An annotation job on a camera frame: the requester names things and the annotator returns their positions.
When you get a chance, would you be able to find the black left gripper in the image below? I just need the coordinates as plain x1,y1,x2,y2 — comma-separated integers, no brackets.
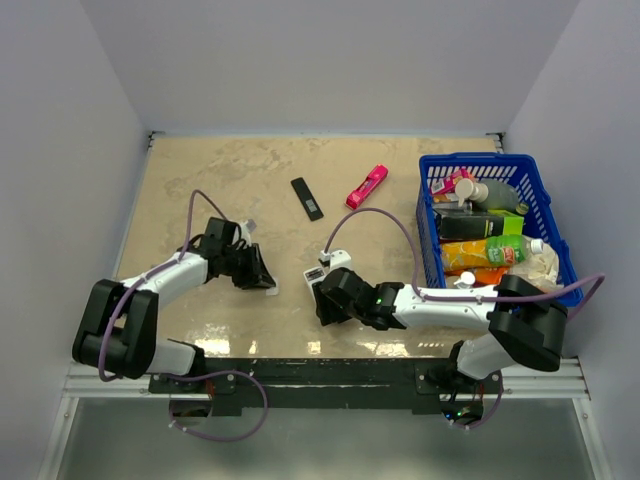
222,242,275,290

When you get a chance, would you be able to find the white remote control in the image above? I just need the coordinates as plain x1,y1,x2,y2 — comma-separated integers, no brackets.
303,266,326,300

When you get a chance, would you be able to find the black remote control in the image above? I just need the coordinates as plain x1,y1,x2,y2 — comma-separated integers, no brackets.
291,177,324,221

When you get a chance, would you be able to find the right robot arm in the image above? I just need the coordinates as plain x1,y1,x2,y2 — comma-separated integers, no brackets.
307,267,568,393

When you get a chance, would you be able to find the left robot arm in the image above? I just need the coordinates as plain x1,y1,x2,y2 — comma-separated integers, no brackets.
72,217,277,392

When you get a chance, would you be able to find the small white cap bottle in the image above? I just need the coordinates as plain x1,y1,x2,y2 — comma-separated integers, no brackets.
446,271,476,289

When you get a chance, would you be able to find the black green carton box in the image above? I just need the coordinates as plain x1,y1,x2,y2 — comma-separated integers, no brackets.
434,209,524,242

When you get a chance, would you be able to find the orange snack packet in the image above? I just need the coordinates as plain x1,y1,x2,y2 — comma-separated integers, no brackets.
445,267,508,286

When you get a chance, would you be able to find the pink snack box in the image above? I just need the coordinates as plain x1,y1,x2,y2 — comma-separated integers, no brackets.
430,168,476,195

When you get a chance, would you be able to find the orange juice bottle green label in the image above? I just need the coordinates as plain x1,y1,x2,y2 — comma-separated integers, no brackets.
441,234,544,272

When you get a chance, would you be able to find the grey bottle beige cap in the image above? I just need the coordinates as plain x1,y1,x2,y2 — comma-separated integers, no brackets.
454,178,529,215

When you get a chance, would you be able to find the blue plastic basket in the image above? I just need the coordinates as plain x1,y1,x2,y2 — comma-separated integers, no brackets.
415,152,585,307

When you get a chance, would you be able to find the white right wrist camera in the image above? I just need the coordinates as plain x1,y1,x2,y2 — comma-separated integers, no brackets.
318,249,352,273

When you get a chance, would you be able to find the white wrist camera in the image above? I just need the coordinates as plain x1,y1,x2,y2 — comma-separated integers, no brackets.
318,249,352,273
234,219,256,244

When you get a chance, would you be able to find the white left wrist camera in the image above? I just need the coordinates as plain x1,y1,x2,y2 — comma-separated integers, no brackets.
234,219,256,244

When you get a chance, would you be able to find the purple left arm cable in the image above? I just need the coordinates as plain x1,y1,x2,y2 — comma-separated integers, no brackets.
97,189,231,383

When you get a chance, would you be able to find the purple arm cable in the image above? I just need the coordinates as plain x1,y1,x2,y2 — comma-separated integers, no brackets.
324,207,606,321
97,189,231,383

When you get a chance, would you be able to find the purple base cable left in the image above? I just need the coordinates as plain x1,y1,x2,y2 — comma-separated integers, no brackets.
168,368,271,443

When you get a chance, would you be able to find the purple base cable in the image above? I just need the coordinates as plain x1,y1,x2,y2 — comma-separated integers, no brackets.
168,368,271,443
448,369,505,431

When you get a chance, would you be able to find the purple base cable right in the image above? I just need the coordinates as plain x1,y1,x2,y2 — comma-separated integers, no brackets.
448,369,505,431

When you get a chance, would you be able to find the aluminium frame rail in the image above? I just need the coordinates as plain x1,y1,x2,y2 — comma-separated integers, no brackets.
62,359,590,400

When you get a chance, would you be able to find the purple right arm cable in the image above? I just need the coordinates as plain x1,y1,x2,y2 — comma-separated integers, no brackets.
324,207,606,321

